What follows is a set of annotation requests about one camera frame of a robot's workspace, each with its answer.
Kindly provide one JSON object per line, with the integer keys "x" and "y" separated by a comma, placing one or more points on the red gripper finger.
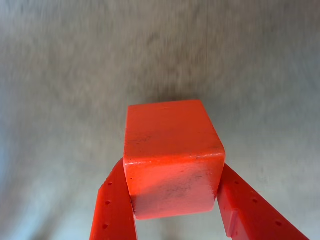
{"x": 112, "y": 212}
{"x": 250, "y": 215}

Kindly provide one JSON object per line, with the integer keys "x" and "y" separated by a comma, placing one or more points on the red cube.
{"x": 172, "y": 150}

